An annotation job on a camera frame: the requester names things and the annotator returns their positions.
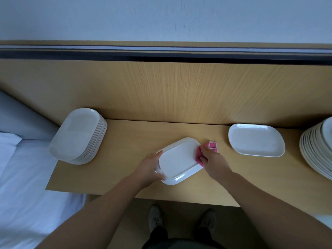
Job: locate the black wall rail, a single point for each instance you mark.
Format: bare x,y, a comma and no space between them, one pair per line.
155,54

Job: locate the person's right hand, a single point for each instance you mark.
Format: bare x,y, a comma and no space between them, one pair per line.
215,164

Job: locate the person's left hand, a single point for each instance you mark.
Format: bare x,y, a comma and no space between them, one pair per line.
148,171

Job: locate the pile of white oblong plates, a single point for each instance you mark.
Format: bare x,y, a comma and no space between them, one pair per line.
77,134

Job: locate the pink cleaning cloth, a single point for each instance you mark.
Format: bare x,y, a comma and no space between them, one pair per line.
199,155

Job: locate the white bed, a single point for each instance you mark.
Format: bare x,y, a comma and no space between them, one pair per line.
28,194

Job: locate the white glossy rectangular plate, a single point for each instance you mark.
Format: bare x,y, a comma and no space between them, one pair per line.
257,140
179,160

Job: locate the stack of white round plates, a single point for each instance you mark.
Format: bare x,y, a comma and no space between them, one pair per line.
319,147

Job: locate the white pillow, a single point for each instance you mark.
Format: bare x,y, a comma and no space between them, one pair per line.
8,150

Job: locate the person's right forearm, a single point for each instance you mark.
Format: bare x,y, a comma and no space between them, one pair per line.
280,215

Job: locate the person's left forearm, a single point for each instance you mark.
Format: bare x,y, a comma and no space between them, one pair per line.
88,220

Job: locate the grey upholstered headboard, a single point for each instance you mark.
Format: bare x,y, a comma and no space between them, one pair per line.
23,116

